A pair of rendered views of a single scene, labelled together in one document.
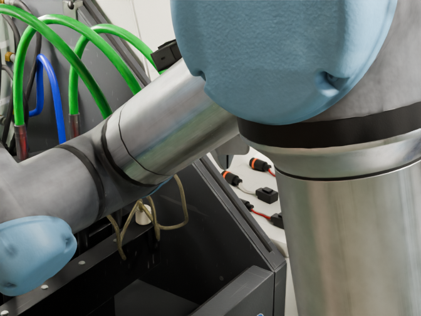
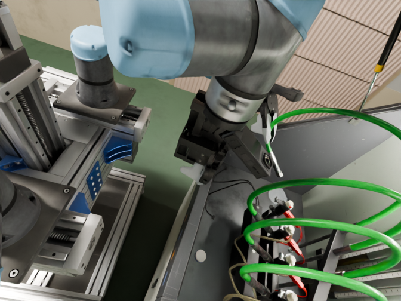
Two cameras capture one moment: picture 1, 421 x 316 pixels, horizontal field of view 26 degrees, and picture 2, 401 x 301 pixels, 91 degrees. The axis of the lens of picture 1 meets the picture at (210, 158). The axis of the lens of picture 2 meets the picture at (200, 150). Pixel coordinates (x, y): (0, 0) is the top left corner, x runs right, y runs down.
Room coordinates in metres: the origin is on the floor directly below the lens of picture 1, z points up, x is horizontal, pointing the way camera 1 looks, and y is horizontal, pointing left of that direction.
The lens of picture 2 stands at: (1.20, -0.19, 1.60)
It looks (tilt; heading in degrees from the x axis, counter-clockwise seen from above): 48 degrees down; 142
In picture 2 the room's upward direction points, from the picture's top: 25 degrees clockwise
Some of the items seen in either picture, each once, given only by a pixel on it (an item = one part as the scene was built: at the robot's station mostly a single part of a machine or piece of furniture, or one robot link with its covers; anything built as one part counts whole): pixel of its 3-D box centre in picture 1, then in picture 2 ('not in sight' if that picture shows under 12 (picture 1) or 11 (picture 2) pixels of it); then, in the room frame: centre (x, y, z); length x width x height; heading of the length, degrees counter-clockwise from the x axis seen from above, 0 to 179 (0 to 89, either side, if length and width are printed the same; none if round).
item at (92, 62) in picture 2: not in sight; (95, 53); (0.50, -0.22, 1.20); 0.13 x 0.12 x 0.14; 141
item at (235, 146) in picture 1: (230, 143); not in sight; (1.00, -0.02, 1.27); 0.06 x 0.03 x 0.09; 55
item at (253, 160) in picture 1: (278, 171); not in sight; (1.47, -0.12, 0.99); 0.12 x 0.02 x 0.02; 50
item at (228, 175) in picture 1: (248, 185); not in sight; (1.41, -0.07, 0.99); 0.12 x 0.02 x 0.02; 45
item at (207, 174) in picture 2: not in sight; (209, 167); (1.04, -0.03, 1.31); 0.05 x 0.02 x 0.09; 145
